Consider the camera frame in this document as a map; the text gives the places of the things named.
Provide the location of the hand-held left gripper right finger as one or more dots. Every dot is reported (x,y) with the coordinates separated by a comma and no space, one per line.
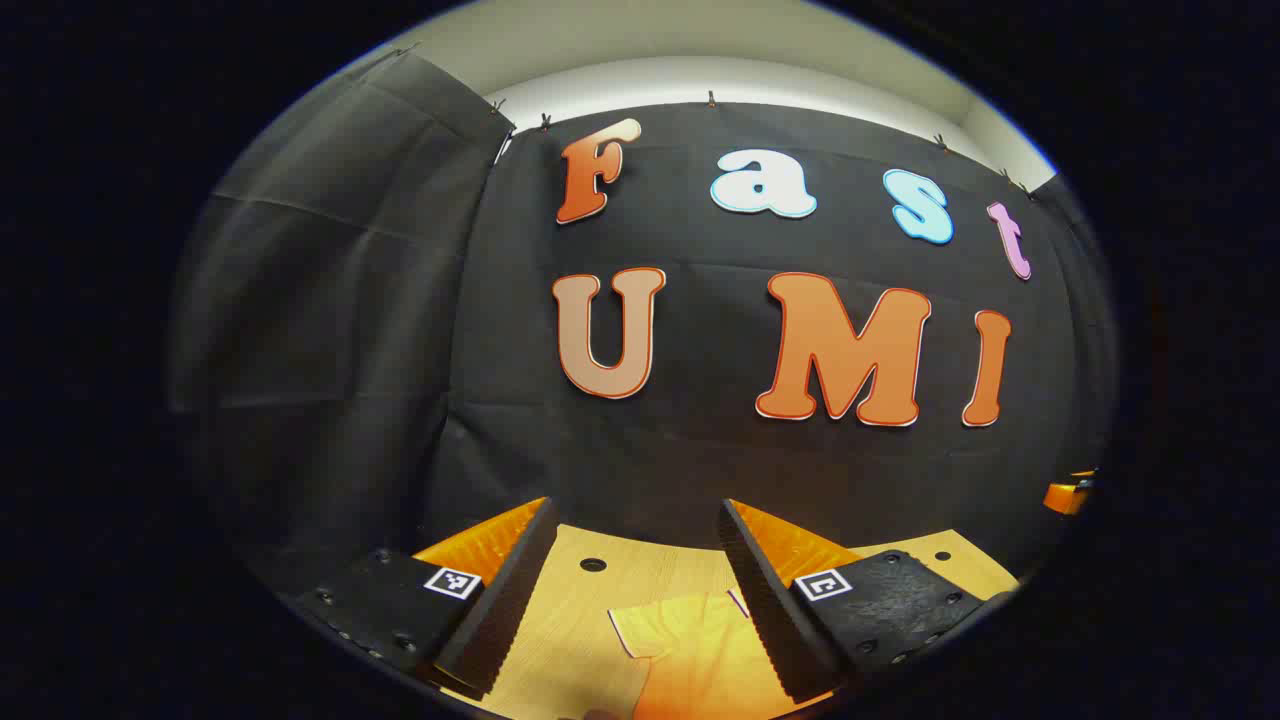
(775,620)

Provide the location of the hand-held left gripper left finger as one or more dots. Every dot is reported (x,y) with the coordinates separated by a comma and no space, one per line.
(500,610)

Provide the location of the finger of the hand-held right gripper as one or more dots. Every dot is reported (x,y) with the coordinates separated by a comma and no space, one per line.
(1068,497)

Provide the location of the orange T-shirt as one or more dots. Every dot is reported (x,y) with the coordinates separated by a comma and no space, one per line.
(700,660)

